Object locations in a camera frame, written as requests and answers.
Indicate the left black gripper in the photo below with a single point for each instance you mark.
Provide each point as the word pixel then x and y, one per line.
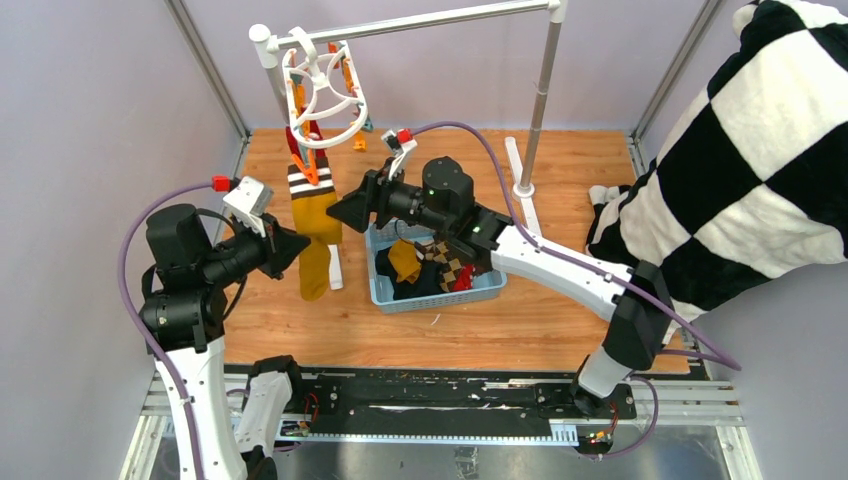
pixel 282 245

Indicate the white round sock hanger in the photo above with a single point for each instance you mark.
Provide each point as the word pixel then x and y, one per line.
pixel 330 78

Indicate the red snowflake christmas sock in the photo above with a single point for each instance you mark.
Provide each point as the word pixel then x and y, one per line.
pixel 464 280

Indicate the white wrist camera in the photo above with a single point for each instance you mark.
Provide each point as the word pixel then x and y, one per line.
pixel 248 202
pixel 401 143

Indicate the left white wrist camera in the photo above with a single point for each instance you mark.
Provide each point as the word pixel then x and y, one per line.
pixel 248 202

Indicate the black sock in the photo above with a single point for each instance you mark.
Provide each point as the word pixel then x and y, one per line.
pixel 428 283
pixel 383 265

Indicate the brown argyle sock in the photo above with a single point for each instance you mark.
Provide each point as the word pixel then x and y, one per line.
pixel 438 252

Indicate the light blue plastic basket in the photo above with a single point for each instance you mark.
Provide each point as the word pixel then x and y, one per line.
pixel 383 287

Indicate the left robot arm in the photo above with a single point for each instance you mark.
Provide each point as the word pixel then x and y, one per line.
pixel 184 309

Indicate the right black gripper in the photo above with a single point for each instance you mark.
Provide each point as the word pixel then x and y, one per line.
pixel 355 209

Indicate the white grey drying rack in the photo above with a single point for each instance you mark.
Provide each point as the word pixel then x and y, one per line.
pixel 271 48

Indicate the mustard yellow sock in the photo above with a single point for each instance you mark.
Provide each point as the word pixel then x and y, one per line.
pixel 309 202
pixel 403 258

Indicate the aluminium frame rail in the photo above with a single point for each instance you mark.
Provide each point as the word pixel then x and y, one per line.
pixel 687 427

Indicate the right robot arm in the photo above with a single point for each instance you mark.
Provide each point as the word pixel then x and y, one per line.
pixel 634 300

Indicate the black white checkered blanket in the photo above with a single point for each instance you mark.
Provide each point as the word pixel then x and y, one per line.
pixel 751 182

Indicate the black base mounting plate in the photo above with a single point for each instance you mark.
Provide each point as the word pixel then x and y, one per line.
pixel 427 404

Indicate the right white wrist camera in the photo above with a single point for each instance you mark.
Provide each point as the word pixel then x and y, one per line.
pixel 401 143

